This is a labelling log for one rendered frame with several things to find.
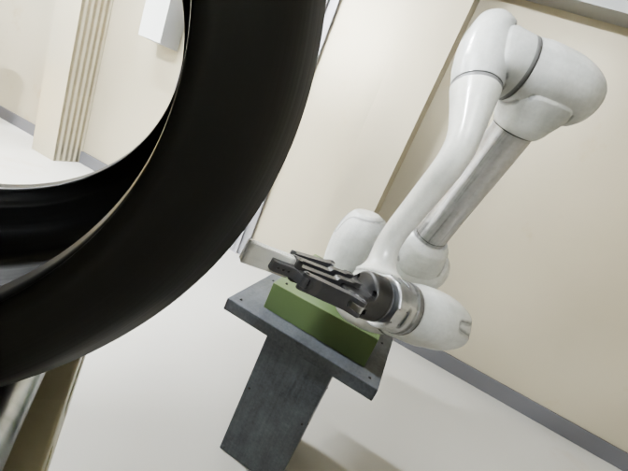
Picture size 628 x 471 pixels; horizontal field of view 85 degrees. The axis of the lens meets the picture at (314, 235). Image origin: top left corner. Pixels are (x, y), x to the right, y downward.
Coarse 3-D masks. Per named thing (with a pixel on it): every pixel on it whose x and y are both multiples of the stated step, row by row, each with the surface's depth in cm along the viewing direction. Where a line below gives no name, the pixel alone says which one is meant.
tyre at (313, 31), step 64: (192, 0) 17; (256, 0) 18; (320, 0) 22; (192, 64) 18; (256, 64) 19; (192, 128) 19; (256, 128) 21; (0, 192) 42; (64, 192) 44; (128, 192) 21; (192, 192) 21; (256, 192) 25; (0, 256) 41; (64, 256) 21; (128, 256) 21; (192, 256) 23; (0, 320) 20; (64, 320) 22; (128, 320) 25; (0, 384) 24
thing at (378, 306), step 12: (360, 276) 55; (372, 276) 53; (348, 288) 49; (360, 288) 52; (372, 288) 52; (384, 288) 52; (372, 300) 50; (384, 300) 51; (372, 312) 51; (384, 312) 52
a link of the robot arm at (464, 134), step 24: (480, 72) 66; (456, 96) 68; (480, 96) 66; (456, 120) 67; (480, 120) 66; (456, 144) 66; (432, 168) 69; (456, 168) 67; (432, 192) 69; (408, 216) 71; (384, 240) 74; (384, 264) 72
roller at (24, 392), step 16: (16, 384) 28; (32, 384) 30; (0, 400) 27; (16, 400) 28; (32, 400) 29; (0, 416) 26; (16, 416) 27; (0, 432) 25; (16, 432) 27; (0, 448) 25; (0, 464) 24
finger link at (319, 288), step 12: (312, 276) 45; (300, 288) 45; (312, 288) 45; (324, 288) 45; (336, 288) 46; (324, 300) 46; (336, 300) 46; (348, 300) 46; (360, 300) 46; (348, 312) 47
